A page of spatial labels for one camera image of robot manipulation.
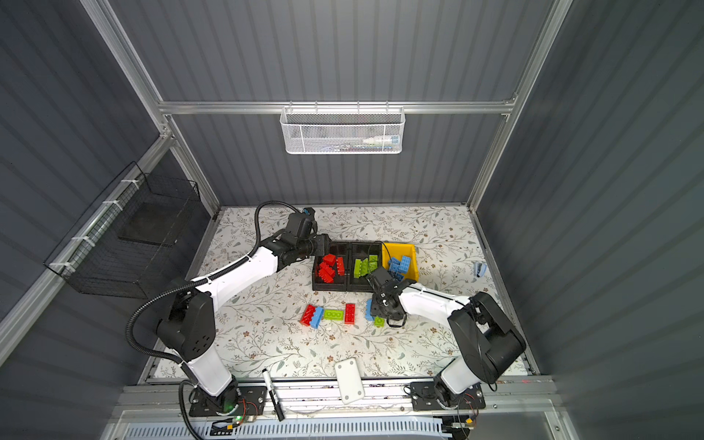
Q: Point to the black wire basket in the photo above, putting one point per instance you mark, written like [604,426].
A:
[138,244]

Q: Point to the light blue stapler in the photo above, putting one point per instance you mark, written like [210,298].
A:
[479,269]

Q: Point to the white tube in basket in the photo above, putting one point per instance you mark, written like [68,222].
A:
[384,141]

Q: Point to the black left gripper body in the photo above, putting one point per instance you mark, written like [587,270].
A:
[320,245]

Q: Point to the blue lego row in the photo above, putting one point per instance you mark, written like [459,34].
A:
[368,315]
[405,264]
[317,317]

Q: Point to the green lego brick right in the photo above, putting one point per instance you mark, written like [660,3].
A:
[357,268]

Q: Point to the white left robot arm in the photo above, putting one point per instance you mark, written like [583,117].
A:
[189,330]

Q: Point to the red lego row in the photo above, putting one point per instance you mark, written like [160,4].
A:
[350,314]
[308,315]
[327,276]
[324,267]

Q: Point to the white wire basket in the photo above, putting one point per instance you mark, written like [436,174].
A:
[339,133]

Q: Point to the green lego row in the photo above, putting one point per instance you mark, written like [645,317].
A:
[334,315]
[379,322]
[364,268]

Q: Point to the aluminium rail base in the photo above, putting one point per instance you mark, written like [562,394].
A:
[398,408]

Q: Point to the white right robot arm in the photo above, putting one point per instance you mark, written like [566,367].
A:
[487,339]

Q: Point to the black bin left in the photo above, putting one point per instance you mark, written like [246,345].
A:
[339,249]

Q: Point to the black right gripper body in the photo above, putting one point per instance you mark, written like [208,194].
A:
[382,287]

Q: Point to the yellow plastic bin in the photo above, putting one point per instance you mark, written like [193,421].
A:
[398,250]

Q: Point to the blue lego brick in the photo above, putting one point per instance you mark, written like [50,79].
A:
[395,274]
[394,262]

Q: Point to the white plastic plate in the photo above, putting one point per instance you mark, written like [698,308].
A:
[349,381]

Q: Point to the black marker pen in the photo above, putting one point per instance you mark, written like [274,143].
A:
[273,394]

